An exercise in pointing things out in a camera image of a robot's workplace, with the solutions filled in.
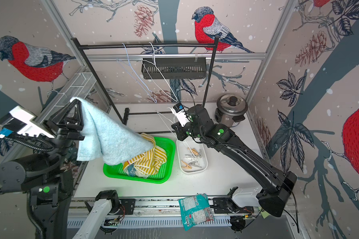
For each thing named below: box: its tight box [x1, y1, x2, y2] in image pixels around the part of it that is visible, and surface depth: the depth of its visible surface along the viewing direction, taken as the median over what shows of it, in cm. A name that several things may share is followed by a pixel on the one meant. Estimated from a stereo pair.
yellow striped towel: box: [123, 132, 168, 176], surface depth 83 cm
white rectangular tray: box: [176, 137, 208, 174], surface depth 90 cm
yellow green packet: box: [260, 211, 270, 219], surface depth 73 cm
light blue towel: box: [69, 97, 155, 166], surface depth 50 cm
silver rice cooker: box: [214, 93, 249, 128], surface depth 97 cm
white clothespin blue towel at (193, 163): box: [188, 159, 202, 168], surface depth 89 cm
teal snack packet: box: [178, 193, 215, 232], surface depth 71 cm
